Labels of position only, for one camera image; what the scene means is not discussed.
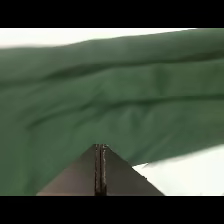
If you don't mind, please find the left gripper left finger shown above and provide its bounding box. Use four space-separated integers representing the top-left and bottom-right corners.
35 143 101 197

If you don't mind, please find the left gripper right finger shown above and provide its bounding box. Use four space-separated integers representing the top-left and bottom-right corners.
99 143 165 197

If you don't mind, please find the dark green T-shirt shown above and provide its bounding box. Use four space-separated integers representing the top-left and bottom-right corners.
0 27 224 197

